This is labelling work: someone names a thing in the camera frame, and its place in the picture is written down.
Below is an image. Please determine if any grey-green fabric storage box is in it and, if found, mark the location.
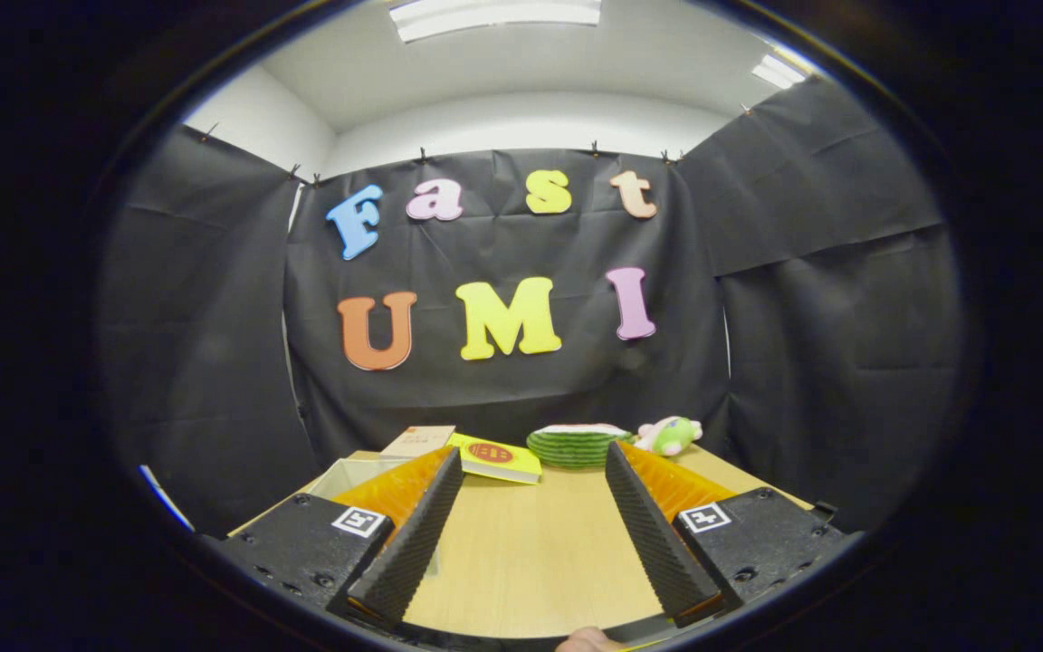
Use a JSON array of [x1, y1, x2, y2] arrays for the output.
[[309, 457, 443, 580]]

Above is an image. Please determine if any long ceiling light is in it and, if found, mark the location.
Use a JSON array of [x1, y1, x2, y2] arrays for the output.
[[388, 0, 604, 43]]

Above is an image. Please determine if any watermelon plush toy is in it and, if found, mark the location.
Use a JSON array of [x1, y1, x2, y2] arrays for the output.
[[526, 423, 633, 469]]

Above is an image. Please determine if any beige book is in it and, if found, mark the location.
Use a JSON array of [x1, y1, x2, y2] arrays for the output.
[[380, 425, 456, 458]]

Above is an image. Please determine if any yellow book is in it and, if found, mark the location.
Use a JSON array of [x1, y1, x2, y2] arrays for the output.
[[447, 433, 542, 485]]

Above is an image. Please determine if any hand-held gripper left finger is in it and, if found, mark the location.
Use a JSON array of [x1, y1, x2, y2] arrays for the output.
[[214, 446, 465, 632]]

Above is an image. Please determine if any pink and green plush toy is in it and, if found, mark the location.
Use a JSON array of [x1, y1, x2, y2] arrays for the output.
[[635, 416, 703, 457]]

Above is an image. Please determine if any small ceiling light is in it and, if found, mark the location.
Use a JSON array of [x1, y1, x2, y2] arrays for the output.
[[751, 53, 817, 91]]

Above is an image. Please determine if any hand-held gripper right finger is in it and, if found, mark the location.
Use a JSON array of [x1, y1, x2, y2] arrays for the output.
[[605, 441, 851, 628]]

